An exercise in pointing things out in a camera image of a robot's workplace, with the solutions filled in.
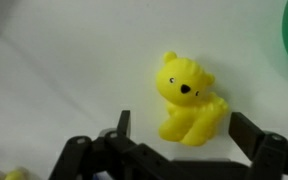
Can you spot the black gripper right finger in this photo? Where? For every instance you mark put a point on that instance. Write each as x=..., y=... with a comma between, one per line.
x=247, y=131

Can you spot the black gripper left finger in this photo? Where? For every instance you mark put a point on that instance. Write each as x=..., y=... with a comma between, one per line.
x=124, y=126

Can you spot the yellow toy bear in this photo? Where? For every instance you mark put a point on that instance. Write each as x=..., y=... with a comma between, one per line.
x=184, y=76

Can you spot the small yellow spiky toy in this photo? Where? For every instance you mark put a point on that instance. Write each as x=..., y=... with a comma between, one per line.
x=14, y=174

